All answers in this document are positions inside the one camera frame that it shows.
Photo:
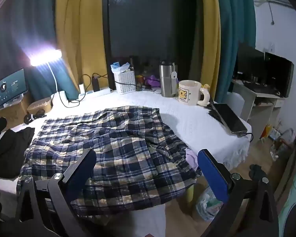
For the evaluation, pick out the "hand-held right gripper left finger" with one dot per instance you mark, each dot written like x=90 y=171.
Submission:
x=82 y=176

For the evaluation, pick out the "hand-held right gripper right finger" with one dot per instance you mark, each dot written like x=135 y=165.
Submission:
x=212 y=175

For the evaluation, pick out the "blue plaid pants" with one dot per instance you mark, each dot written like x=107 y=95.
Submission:
x=128 y=153

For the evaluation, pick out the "pale lilac cloth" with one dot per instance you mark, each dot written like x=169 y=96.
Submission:
x=191 y=156

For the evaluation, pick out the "black cloth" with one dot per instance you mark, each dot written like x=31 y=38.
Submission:
x=9 y=153

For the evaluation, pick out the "plastic bag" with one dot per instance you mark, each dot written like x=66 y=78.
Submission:
x=207 y=207

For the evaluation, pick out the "white textured tablecloth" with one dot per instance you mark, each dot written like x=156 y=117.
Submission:
x=187 y=126

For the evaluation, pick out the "black laptop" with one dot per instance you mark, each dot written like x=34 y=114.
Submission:
x=229 y=118

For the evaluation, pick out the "white desk lamp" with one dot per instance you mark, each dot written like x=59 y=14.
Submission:
x=59 y=98

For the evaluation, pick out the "grey computer desk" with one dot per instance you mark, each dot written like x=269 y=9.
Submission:
x=244 y=96

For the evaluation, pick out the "cream mug with bear print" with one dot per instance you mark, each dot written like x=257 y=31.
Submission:
x=187 y=92

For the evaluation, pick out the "white power strip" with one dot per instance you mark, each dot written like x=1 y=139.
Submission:
x=101 y=91

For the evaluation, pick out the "white charger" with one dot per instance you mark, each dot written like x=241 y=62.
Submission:
x=82 y=88

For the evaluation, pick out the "small yellow figure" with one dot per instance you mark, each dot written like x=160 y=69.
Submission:
x=206 y=86

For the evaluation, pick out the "black charger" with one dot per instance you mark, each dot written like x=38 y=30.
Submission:
x=96 y=85

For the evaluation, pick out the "black keyboard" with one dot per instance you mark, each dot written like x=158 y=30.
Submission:
x=259 y=86

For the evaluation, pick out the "white perforated basket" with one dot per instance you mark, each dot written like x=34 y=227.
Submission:
x=124 y=82

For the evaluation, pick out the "steel tumbler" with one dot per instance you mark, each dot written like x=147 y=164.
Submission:
x=166 y=81

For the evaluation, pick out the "purple cloth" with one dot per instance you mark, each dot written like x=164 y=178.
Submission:
x=153 y=81

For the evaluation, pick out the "brown jar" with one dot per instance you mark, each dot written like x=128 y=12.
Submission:
x=139 y=81

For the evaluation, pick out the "teal curtain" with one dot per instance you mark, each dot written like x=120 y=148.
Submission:
x=236 y=29
x=27 y=17

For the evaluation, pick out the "blue tissue packet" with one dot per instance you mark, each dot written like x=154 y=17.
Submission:
x=118 y=67

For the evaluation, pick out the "dark window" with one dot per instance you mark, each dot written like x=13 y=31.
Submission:
x=150 y=17

